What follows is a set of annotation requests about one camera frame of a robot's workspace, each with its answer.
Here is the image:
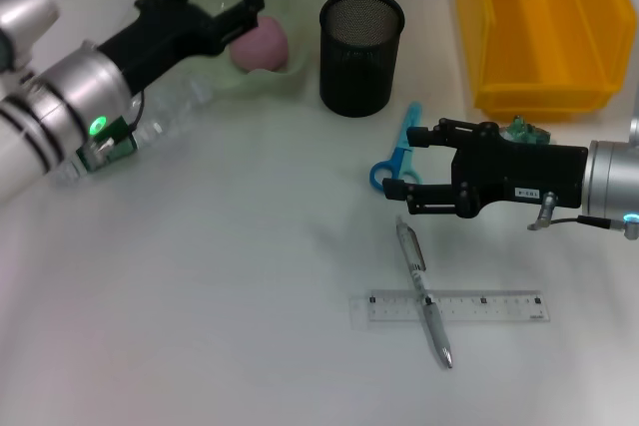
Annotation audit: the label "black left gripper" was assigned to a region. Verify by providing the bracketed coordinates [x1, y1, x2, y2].
[97, 0, 266, 96]

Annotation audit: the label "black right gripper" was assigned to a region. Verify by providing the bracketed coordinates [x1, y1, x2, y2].
[381, 118, 590, 220]

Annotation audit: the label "pink toy peach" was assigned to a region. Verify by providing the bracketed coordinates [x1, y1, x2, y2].
[229, 15, 291, 73]

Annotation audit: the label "green plastic wrapper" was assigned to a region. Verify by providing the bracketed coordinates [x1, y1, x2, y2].
[501, 115, 553, 146]

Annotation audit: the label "clear green-label water bottle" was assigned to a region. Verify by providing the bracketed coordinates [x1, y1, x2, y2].
[49, 77, 214, 188]

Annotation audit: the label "blue scissors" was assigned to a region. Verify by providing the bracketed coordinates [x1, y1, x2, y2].
[368, 101, 424, 194]

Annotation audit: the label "silver ballpoint pen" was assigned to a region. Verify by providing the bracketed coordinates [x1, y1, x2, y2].
[395, 214, 455, 370]

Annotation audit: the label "black mesh pen holder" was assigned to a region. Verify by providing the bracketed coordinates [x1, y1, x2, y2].
[319, 0, 406, 119]

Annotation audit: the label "clear plastic ruler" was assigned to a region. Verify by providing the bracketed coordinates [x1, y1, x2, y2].
[348, 288, 553, 330]

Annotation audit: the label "yellow plastic bin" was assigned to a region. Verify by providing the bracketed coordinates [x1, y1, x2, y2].
[454, 0, 639, 123]

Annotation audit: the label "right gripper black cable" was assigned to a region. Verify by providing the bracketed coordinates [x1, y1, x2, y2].
[527, 191, 639, 237]

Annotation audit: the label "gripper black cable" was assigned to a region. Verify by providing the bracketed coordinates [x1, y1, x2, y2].
[527, 191, 639, 237]
[79, 89, 147, 161]

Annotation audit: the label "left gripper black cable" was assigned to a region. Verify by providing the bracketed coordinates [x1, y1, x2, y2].
[79, 89, 147, 161]

